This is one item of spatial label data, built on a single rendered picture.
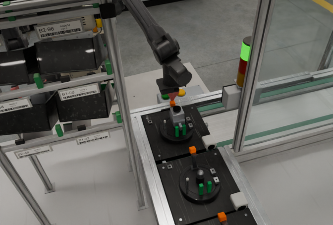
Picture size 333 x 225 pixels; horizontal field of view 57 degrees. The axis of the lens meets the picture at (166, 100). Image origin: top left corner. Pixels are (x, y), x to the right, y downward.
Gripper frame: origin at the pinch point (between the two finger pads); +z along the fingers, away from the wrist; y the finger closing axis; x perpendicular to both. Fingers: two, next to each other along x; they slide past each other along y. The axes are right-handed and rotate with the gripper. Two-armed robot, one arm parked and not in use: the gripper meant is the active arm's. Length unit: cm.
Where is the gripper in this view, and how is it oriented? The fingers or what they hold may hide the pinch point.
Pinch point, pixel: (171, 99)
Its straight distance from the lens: 120.5
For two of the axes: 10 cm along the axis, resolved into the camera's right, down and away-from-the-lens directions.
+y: 9.6, -2.2, 1.7
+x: -2.7, -6.5, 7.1
